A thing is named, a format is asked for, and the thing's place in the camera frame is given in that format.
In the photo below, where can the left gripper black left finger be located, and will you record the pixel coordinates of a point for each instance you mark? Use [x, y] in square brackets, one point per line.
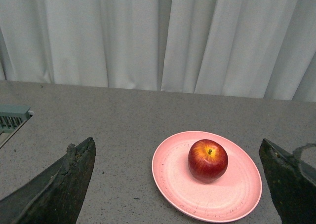
[56, 195]

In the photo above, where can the grey-green vented box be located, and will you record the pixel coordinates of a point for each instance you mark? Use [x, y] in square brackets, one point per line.
[12, 118]

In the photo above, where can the pink plate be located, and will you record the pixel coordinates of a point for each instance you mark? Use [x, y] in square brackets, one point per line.
[229, 198]

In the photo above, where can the red apple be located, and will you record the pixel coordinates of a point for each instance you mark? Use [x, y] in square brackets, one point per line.
[207, 161]

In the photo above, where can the white curtain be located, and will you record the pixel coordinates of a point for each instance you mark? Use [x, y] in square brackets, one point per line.
[250, 48]

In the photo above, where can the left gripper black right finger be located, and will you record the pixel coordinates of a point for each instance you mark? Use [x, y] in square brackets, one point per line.
[291, 181]

